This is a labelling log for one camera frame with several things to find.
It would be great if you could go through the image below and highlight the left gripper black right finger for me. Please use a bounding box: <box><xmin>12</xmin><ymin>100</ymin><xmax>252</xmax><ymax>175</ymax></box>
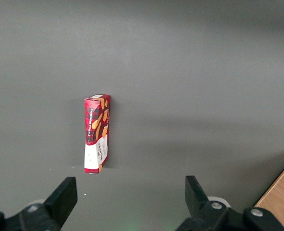
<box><xmin>177</xmin><ymin>175</ymin><xmax>284</xmax><ymax>231</ymax></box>

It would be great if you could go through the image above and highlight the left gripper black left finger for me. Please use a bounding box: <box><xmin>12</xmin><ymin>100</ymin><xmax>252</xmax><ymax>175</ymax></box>
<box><xmin>0</xmin><ymin>177</ymin><xmax>78</xmax><ymax>231</ymax></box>

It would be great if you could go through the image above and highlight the oak wooden drawer cabinet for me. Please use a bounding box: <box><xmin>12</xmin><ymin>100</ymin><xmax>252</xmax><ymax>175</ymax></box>
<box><xmin>253</xmin><ymin>155</ymin><xmax>284</xmax><ymax>231</ymax></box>

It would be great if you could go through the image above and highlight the red tartan shortbread box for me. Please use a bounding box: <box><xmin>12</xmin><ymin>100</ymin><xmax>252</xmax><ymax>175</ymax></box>
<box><xmin>83</xmin><ymin>93</ymin><xmax>111</xmax><ymax>175</ymax></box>

